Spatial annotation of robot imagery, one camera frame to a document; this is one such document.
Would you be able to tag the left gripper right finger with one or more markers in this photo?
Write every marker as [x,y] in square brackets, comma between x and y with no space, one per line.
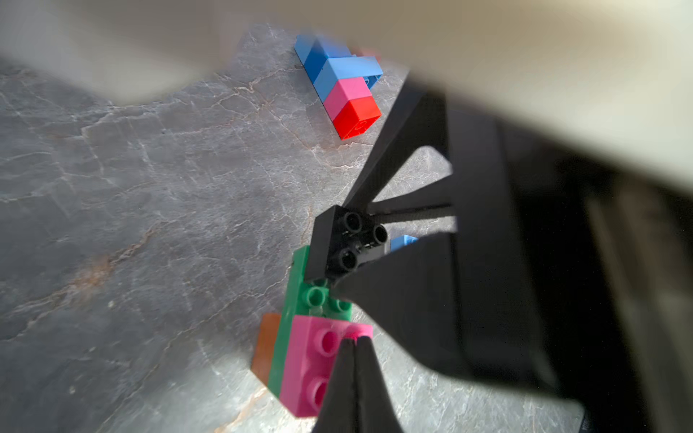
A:
[374,408]

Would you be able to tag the orange lego brick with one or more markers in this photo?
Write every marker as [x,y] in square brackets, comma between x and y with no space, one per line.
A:
[264,351]

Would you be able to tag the black lego brick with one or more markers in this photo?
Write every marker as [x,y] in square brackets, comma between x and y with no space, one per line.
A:
[341,241]

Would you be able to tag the blue long lego brick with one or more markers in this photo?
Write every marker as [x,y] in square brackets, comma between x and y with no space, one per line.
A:
[304,43]
[335,69]
[401,241]

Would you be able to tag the pink lego brick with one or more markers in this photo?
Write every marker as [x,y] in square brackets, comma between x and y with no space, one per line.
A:
[344,91]
[311,354]

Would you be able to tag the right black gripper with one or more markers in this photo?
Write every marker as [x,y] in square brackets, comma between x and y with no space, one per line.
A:
[574,280]

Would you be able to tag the small blue lego brick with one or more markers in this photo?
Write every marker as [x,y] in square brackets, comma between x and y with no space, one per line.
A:
[321,51]

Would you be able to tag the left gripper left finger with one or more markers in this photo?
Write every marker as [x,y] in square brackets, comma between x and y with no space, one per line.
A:
[339,409]

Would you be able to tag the green long lego brick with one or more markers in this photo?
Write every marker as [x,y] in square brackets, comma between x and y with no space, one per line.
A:
[301,299]

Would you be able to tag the red lego brick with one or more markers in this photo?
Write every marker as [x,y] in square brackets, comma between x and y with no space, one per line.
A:
[356,117]

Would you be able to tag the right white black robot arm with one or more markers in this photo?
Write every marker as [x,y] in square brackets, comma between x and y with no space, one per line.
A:
[161,161]

